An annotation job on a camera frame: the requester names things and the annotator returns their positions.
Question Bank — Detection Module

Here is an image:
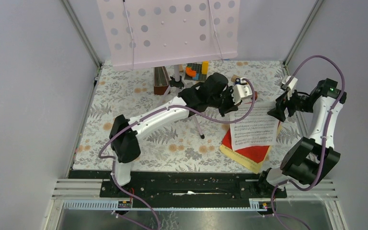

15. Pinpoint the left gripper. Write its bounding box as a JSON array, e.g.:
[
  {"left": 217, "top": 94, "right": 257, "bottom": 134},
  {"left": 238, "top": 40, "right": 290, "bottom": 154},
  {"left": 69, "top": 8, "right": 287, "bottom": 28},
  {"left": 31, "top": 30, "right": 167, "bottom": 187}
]
[{"left": 207, "top": 85, "right": 242, "bottom": 116}]

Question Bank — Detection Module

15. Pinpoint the white sheet music page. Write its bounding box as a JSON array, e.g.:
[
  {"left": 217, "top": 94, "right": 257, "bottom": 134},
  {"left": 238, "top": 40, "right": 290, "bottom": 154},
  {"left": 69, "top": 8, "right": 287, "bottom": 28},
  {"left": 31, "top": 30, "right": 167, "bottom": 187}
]
[{"left": 230, "top": 102, "right": 279, "bottom": 150}]

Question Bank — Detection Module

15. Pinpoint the pink music stand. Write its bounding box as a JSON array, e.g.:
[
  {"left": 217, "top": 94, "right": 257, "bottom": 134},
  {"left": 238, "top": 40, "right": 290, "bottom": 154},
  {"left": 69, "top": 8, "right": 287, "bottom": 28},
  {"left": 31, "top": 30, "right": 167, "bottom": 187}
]
[{"left": 95, "top": 0, "right": 241, "bottom": 140}]

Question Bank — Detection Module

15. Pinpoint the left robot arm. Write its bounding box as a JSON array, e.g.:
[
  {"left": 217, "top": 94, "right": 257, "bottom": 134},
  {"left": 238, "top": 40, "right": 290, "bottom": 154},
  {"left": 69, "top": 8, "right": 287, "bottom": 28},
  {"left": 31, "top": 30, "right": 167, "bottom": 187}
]
[{"left": 109, "top": 72, "right": 254, "bottom": 197}]

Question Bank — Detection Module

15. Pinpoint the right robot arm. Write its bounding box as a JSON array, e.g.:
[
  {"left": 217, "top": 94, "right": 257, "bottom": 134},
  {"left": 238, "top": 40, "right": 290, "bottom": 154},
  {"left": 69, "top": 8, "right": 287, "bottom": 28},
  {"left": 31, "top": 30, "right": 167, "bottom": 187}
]
[{"left": 255, "top": 76, "right": 347, "bottom": 197}]

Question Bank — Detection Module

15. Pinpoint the floral table mat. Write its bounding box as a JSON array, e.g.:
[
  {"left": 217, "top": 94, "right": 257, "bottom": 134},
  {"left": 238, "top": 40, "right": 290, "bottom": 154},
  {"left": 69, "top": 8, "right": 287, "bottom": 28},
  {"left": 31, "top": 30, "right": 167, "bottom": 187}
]
[{"left": 72, "top": 60, "right": 284, "bottom": 173}]

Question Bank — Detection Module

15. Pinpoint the wooden block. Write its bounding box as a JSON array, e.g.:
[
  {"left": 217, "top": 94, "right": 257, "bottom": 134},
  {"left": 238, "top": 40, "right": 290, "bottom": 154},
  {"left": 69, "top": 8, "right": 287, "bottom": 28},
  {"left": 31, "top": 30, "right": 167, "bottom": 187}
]
[{"left": 230, "top": 75, "right": 240, "bottom": 83}]

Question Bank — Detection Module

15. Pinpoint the blue toy brick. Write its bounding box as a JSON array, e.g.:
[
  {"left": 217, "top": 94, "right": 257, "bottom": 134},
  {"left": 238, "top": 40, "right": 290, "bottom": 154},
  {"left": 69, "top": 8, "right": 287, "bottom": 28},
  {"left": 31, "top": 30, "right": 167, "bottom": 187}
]
[{"left": 192, "top": 73, "right": 200, "bottom": 81}]

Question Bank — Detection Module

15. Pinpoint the yellow toy brick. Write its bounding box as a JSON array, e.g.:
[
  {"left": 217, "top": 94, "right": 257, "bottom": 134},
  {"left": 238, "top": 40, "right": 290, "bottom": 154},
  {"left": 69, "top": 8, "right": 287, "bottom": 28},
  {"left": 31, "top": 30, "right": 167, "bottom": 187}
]
[{"left": 201, "top": 61, "right": 209, "bottom": 75}]

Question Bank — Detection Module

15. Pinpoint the dark grey brick baseplate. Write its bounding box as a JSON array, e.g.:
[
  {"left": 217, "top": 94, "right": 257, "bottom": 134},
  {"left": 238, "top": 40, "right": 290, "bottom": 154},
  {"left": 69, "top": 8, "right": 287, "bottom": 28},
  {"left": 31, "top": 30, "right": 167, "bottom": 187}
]
[{"left": 184, "top": 62, "right": 207, "bottom": 82}]

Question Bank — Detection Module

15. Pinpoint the orange curved brick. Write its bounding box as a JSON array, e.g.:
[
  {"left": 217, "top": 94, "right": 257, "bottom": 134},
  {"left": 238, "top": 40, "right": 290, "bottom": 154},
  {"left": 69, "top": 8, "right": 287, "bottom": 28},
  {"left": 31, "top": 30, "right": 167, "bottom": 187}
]
[{"left": 185, "top": 66, "right": 197, "bottom": 78}]

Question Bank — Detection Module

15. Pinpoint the yellow sheet music page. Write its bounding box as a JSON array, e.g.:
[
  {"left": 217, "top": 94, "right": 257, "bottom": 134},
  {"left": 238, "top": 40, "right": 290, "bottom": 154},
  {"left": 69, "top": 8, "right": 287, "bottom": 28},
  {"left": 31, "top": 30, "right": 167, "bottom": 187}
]
[{"left": 219, "top": 129, "right": 273, "bottom": 174}]

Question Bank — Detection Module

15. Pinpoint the brown metronome box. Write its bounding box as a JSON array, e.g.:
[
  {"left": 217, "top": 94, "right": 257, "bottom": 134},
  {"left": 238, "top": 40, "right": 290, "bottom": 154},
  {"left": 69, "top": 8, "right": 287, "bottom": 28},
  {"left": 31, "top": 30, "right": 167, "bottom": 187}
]
[{"left": 153, "top": 66, "right": 170, "bottom": 95}]

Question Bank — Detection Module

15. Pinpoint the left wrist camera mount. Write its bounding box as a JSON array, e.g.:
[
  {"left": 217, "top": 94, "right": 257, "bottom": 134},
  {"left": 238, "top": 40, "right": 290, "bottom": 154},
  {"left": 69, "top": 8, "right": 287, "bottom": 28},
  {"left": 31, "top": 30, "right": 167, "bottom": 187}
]
[{"left": 232, "top": 80, "right": 254, "bottom": 103}]

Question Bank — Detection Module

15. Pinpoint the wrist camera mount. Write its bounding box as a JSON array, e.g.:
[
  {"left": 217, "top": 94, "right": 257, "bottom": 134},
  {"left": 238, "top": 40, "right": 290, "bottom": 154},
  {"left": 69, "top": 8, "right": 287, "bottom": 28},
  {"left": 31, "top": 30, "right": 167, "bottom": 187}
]
[
  {"left": 232, "top": 80, "right": 254, "bottom": 103},
  {"left": 280, "top": 76, "right": 298, "bottom": 100}
]

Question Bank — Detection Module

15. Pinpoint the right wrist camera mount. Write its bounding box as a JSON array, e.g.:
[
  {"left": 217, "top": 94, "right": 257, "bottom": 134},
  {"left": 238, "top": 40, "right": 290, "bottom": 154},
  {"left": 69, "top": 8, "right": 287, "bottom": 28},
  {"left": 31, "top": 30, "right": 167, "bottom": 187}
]
[{"left": 280, "top": 76, "right": 298, "bottom": 100}]

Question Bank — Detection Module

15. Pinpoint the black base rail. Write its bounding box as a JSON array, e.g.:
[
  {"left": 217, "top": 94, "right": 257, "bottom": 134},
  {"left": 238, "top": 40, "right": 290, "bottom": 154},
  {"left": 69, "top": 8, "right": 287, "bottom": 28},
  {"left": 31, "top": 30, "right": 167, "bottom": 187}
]
[{"left": 68, "top": 170, "right": 287, "bottom": 209}]

